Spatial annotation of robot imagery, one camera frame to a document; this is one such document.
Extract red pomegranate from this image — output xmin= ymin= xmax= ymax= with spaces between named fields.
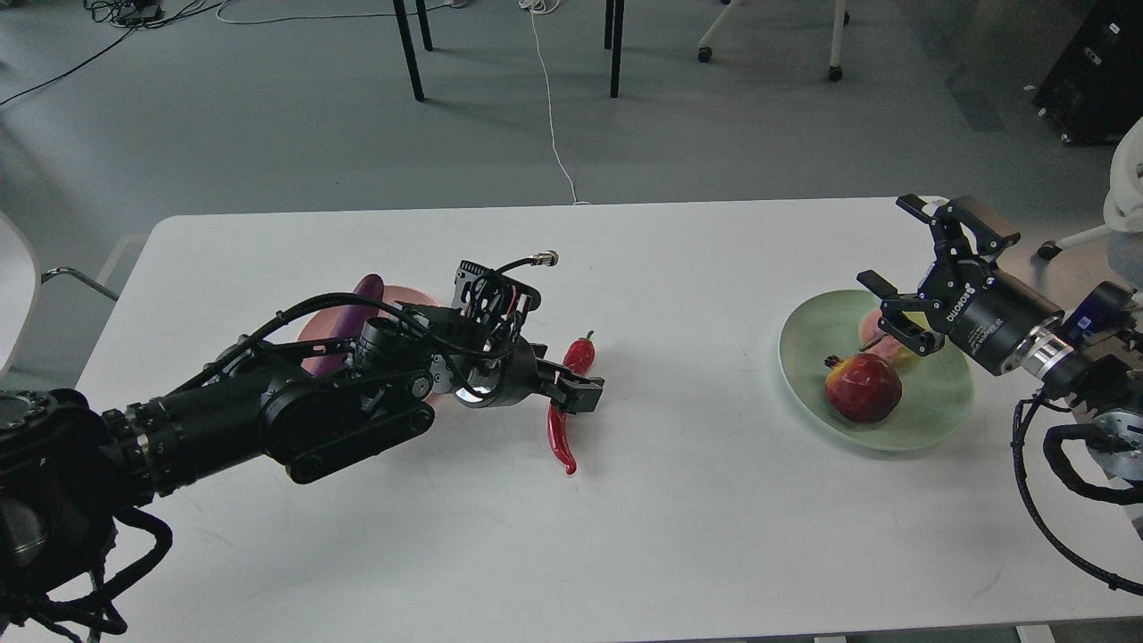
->
xmin=823 ymin=353 xmax=903 ymax=424

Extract red chili pepper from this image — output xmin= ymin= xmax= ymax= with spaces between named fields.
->
xmin=546 ymin=330 xmax=596 ymax=476

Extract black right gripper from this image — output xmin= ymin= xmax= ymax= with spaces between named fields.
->
xmin=856 ymin=194 xmax=1063 ymax=376

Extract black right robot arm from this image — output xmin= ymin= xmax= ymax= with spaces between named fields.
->
xmin=857 ymin=194 xmax=1142 ymax=595

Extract white rolling chair base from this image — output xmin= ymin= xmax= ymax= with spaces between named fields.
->
xmin=694 ymin=1 xmax=850 ymax=85

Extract yellow green peach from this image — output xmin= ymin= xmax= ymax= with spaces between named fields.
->
xmin=858 ymin=308 xmax=920 ymax=369

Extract black table leg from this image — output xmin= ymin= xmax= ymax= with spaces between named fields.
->
xmin=391 ymin=0 xmax=433 ymax=103
xmin=604 ymin=0 xmax=626 ymax=99

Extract white chair left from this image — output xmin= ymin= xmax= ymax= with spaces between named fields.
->
xmin=1 ymin=214 xmax=119 ymax=375

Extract white floor cable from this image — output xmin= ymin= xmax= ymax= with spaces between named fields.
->
xmin=519 ymin=0 xmax=592 ymax=206

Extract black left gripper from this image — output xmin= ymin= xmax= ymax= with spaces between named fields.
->
xmin=433 ymin=338 xmax=605 ymax=413

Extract purple eggplant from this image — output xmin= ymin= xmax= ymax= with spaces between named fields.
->
xmin=302 ymin=273 xmax=386 ymax=377

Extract white chair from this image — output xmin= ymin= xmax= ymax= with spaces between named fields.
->
xmin=1 ymin=214 xmax=119 ymax=375
xmin=1036 ymin=121 xmax=1142 ymax=262

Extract black floor cables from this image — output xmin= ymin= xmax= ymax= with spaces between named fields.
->
xmin=0 ymin=0 xmax=224 ymax=108

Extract light green plate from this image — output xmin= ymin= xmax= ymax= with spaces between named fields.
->
xmin=777 ymin=289 xmax=974 ymax=453

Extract pink plate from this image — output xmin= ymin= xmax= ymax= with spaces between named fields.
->
xmin=296 ymin=273 xmax=439 ymax=376

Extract black table leg right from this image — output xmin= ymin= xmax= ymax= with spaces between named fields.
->
xmin=604 ymin=0 xmax=626 ymax=99

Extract black table leg left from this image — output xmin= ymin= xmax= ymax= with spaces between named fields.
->
xmin=391 ymin=0 xmax=433 ymax=103

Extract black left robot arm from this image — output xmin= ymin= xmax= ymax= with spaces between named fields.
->
xmin=1 ymin=251 xmax=605 ymax=640

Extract black equipment case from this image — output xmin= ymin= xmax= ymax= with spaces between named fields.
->
xmin=1033 ymin=1 xmax=1142 ymax=144

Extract white chair right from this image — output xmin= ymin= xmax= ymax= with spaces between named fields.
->
xmin=1036 ymin=121 xmax=1142 ymax=262

